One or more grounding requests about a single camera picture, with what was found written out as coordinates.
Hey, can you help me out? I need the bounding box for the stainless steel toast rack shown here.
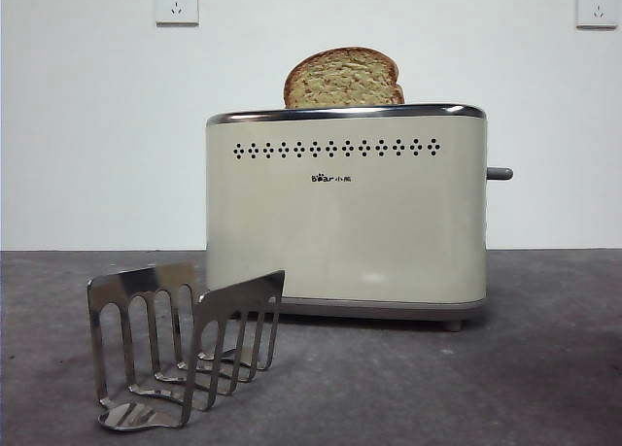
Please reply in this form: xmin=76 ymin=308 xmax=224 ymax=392
xmin=86 ymin=260 xmax=287 ymax=431

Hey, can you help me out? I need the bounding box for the white wall socket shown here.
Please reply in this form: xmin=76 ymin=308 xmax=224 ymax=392
xmin=155 ymin=0 xmax=200 ymax=28
xmin=575 ymin=0 xmax=612 ymax=30

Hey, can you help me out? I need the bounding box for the cream toaster with steel top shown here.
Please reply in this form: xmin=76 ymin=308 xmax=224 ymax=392
xmin=204 ymin=103 xmax=489 ymax=332

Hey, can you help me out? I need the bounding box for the brown bread slice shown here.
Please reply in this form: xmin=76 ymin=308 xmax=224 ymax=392
xmin=283 ymin=46 xmax=406 ymax=110

